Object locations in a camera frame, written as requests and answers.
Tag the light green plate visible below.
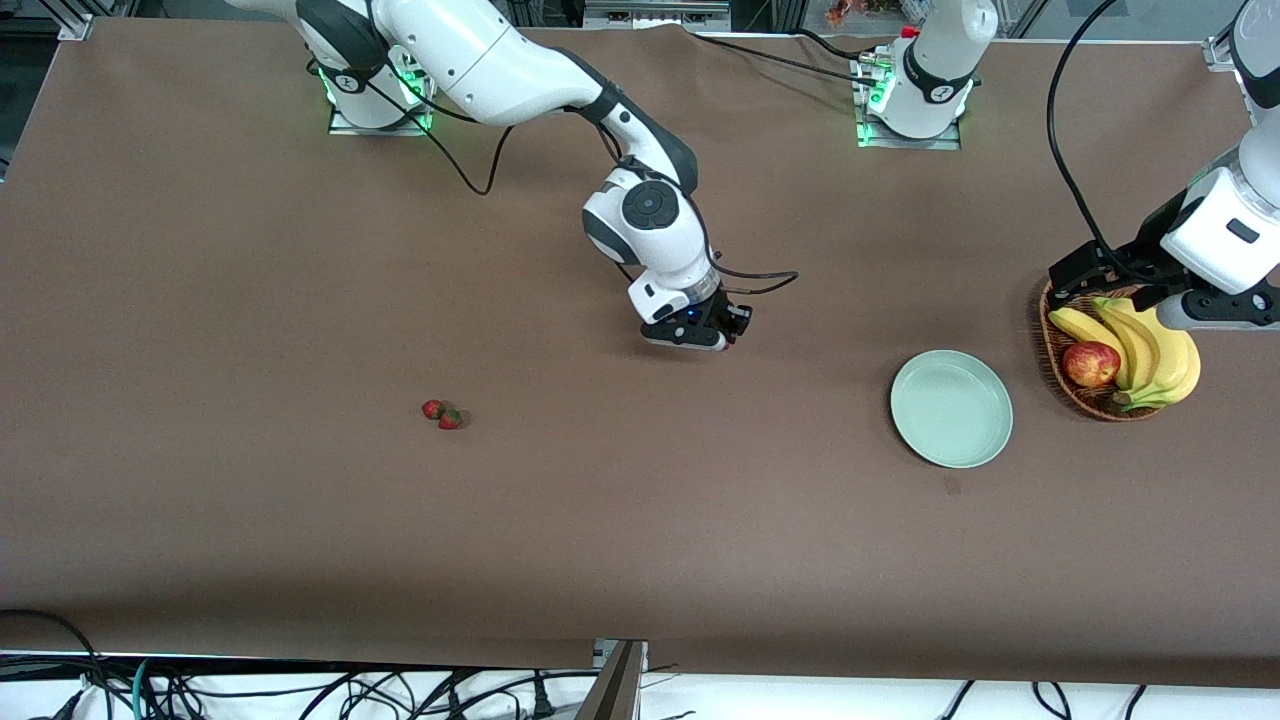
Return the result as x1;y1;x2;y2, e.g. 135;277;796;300
890;349;1014;469

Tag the red apple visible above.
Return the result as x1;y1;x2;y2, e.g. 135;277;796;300
1062;341;1122;389

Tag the brown wicker basket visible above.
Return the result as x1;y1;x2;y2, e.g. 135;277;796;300
1040;275;1166;423

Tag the yellow banana bunch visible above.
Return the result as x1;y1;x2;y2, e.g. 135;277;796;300
1048;296;1201;411

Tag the brown table cover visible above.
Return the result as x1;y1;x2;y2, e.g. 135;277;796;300
0;15;1280;691

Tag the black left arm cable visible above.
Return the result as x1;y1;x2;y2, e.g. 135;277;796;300
1046;0;1136;281

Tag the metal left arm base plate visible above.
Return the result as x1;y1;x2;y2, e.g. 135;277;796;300
856;115;963;151

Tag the grey metal frame box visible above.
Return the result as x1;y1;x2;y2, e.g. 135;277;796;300
583;0;733;31

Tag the metal profile bracket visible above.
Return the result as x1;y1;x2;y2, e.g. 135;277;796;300
578;638;649;720

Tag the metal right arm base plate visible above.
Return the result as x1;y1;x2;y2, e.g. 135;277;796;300
328;105;433;137

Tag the teal cable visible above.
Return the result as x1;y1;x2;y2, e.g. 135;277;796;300
130;657;161;720

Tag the thick black cable loop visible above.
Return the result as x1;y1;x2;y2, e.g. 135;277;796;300
0;608;116;720

